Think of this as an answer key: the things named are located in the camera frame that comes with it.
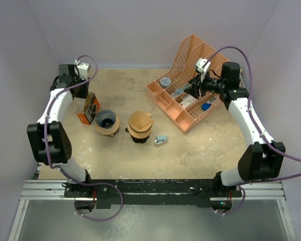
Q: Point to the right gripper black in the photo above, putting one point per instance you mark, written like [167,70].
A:
[193,90]

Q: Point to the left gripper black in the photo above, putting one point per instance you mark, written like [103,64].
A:
[84,94]

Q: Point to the orange coffee filter bag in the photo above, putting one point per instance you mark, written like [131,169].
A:
[86,109]

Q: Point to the blue ribbed dripper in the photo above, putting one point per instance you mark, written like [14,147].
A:
[105,119]

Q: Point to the brown paper coffee filter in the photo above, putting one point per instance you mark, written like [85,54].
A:
[140,121]

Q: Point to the wooden ring dripper stand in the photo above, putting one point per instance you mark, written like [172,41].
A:
[139,134]

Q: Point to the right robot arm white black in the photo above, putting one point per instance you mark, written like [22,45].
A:
[259,161]

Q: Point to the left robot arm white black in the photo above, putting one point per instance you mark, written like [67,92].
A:
[48,139]

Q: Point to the white stapler box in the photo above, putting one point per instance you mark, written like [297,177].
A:
[187,101]

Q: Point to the light blue scissors pack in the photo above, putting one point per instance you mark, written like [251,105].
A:
[181,89]

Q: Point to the glue stick green label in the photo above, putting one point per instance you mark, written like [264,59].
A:
[211,100]

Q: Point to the blue stamp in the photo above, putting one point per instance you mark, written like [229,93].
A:
[205,106]

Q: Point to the peach plastic desk organizer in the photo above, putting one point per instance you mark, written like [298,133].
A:
[182,71]

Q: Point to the small blue stapler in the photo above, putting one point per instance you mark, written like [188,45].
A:
[160,140]

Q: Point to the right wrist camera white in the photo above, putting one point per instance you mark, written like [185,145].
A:
[202,67]

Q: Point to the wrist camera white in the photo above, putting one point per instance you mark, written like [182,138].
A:
[202,67]
[83,69]

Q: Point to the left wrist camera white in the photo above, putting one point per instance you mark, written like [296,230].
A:
[83,69]

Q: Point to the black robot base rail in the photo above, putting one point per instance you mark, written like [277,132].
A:
[196,192]

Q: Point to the aluminium frame rail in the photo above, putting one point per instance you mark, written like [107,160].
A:
[214,144]

